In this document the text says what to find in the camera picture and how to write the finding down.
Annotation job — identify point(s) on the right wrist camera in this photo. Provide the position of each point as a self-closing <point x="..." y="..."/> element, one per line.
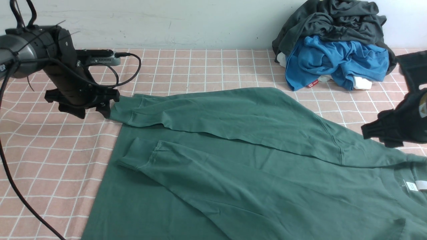
<point x="413" y="67"/>

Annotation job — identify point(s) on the blue garment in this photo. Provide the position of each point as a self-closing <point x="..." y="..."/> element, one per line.
<point x="312" y="57"/>

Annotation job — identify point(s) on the dark grey garment pile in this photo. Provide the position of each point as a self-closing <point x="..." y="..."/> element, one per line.
<point x="332" y="21"/>

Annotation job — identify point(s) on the pink grid tablecloth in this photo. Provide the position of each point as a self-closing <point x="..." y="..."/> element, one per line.
<point x="57" y="160"/>

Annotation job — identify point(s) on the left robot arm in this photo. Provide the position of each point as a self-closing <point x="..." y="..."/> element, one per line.
<point x="25" y="51"/>

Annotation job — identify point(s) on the green long sleeve shirt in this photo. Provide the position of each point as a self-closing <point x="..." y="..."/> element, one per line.
<point x="251" y="164"/>

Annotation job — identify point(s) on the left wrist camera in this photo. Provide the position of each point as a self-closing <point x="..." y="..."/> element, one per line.
<point x="97" y="57"/>

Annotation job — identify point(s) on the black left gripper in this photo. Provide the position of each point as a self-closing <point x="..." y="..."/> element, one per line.
<point x="76" y="90"/>

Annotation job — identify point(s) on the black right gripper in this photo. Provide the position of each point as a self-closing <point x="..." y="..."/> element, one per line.
<point x="406" y="123"/>

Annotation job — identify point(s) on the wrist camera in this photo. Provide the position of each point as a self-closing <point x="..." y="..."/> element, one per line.
<point x="413" y="67"/>
<point x="97" y="57"/>

